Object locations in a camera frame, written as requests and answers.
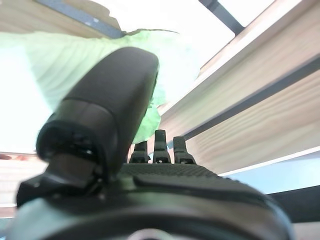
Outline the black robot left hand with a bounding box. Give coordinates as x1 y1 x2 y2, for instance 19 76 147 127
7 47 296 240

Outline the toy napa cabbage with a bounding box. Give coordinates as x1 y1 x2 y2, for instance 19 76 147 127
0 28 201 153

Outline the light wooden crate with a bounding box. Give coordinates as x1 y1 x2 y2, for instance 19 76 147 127
0 0 320 208

